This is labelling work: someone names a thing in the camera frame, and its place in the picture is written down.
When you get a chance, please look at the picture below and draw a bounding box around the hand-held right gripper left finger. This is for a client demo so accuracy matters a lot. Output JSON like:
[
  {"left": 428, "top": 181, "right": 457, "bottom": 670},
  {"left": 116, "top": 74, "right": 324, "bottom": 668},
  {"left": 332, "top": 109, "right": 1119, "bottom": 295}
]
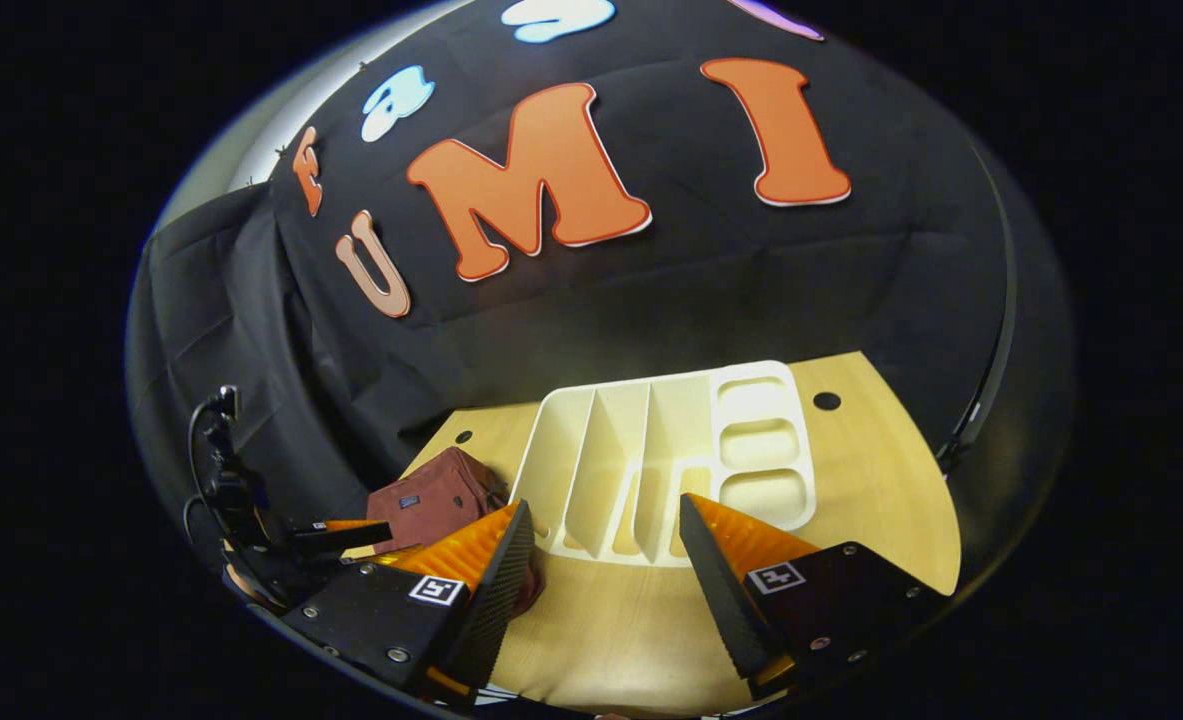
[{"left": 279, "top": 498, "right": 537, "bottom": 701}]

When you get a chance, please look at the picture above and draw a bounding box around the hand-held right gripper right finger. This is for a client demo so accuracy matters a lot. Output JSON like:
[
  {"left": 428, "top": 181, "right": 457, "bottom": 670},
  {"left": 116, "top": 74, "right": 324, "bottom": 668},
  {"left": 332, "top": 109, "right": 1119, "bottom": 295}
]
[{"left": 678, "top": 492, "right": 952, "bottom": 701}]

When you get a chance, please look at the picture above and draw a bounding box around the maroon schoolbag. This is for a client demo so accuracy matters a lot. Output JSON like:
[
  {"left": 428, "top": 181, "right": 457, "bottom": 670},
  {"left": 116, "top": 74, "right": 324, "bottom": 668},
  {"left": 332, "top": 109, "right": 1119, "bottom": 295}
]
[{"left": 366, "top": 447, "right": 547, "bottom": 616}]

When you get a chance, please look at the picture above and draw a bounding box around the white plastic bookshelf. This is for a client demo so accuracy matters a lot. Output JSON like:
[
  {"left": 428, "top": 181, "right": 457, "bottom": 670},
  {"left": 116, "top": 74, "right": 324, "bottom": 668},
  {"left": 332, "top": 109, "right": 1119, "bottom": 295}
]
[{"left": 508, "top": 360, "right": 819, "bottom": 569}]

